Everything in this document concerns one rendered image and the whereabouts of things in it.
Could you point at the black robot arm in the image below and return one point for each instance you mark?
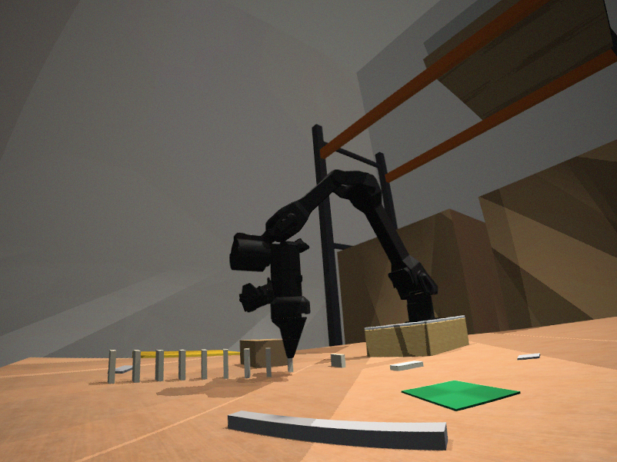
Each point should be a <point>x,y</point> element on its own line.
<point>255,253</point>

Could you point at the green flat square mat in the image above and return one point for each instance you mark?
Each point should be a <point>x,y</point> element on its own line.
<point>457,395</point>

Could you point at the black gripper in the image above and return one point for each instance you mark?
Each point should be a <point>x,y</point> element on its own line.
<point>288,306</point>

